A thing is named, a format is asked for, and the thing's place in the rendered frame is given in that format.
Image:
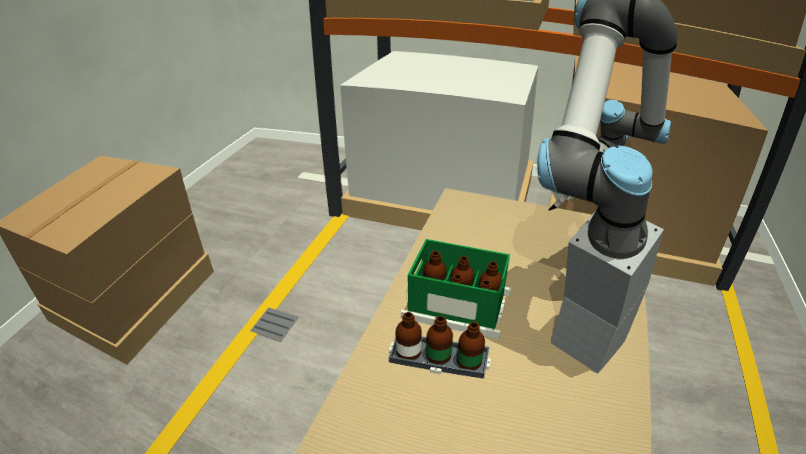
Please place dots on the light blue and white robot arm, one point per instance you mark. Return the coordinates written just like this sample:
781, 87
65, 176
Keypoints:
619, 178

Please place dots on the green plastic crate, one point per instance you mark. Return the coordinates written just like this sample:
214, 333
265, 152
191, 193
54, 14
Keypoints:
456, 302

